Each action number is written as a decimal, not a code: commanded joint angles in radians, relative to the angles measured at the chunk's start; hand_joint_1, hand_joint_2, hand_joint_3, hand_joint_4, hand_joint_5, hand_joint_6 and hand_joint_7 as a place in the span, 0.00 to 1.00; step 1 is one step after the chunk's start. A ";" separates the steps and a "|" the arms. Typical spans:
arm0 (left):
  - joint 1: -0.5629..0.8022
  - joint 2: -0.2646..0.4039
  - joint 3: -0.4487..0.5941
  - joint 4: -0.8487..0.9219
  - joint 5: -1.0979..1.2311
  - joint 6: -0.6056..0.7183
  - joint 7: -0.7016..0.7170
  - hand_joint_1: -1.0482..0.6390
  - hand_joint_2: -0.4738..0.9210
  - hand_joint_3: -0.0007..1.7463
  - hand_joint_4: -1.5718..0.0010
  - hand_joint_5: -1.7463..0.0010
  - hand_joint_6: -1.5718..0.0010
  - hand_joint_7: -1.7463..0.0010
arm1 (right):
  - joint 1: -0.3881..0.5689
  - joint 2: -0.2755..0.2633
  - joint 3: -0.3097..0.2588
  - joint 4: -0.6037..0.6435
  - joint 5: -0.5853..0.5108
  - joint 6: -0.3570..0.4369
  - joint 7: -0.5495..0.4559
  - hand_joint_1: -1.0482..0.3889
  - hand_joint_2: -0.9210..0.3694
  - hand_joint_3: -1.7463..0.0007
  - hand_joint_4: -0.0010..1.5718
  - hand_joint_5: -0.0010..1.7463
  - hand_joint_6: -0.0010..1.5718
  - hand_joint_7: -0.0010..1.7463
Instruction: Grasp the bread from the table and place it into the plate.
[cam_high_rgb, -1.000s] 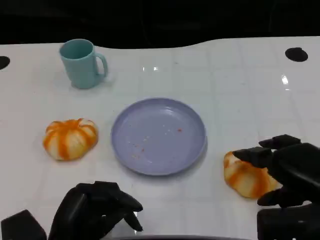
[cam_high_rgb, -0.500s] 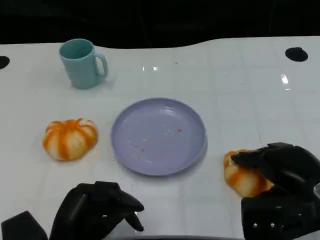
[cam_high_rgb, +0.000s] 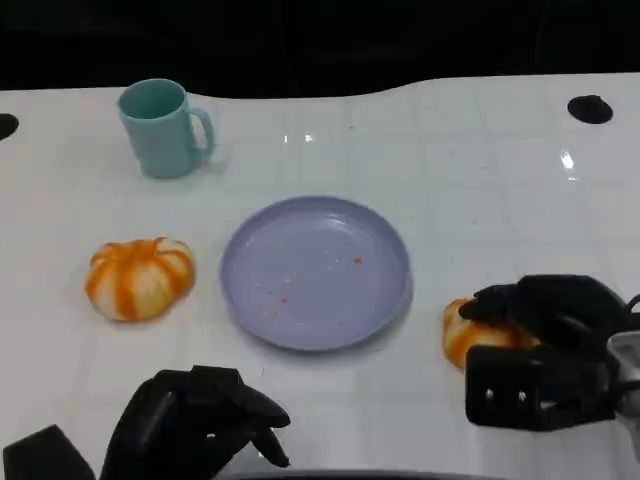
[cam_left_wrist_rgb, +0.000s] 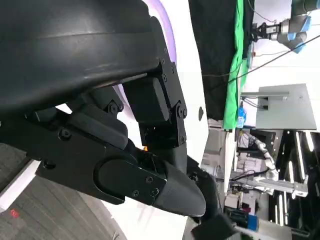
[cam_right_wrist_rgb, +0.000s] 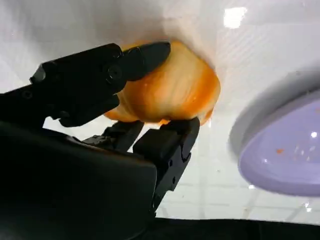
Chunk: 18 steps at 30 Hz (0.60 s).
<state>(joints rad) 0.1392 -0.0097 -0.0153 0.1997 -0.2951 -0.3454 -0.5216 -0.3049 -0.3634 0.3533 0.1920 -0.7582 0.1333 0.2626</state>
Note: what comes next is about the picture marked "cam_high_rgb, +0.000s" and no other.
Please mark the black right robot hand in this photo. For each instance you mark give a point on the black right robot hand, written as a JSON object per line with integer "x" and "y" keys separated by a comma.
{"x": 570, "y": 310}

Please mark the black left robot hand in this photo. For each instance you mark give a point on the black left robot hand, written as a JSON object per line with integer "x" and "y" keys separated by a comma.
{"x": 175, "y": 425}

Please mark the orange and white bread roll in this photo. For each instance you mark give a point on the orange and white bread roll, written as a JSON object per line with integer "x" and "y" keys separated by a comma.
{"x": 460, "y": 335}
{"x": 137, "y": 280}

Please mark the black round table grommet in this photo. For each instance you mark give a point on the black round table grommet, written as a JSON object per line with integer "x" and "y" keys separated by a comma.
{"x": 7, "y": 126}
{"x": 590, "y": 110}

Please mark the lilac plate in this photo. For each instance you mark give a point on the lilac plate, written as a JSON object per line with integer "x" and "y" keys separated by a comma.
{"x": 315, "y": 280}

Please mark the pale green mug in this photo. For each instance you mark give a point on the pale green mug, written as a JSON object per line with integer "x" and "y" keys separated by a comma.
{"x": 159, "y": 145}

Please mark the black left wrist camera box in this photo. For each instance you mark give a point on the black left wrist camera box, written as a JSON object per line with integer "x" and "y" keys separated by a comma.
{"x": 45, "y": 455}

